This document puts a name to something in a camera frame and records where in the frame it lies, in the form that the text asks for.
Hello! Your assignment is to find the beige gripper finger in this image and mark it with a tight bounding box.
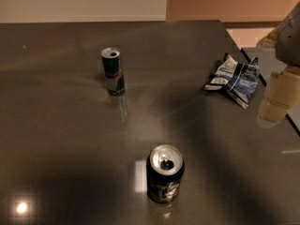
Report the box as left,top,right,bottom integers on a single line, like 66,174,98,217
256,98,288,128
265,66,300,108

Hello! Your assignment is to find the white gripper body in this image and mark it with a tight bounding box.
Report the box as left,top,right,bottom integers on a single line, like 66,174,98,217
256,27,279,49

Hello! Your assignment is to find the slim redbull can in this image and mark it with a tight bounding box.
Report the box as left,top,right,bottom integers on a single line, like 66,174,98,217
101,47,125,96

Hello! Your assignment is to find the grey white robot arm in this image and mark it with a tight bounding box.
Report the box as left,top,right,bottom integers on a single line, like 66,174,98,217
257,2,300,128

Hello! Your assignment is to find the dark soda can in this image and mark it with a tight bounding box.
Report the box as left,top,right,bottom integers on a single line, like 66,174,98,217
146,144,185,203

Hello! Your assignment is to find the crumpled blue white chip bag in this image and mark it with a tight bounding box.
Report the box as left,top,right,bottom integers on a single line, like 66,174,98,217
204,52,260,109

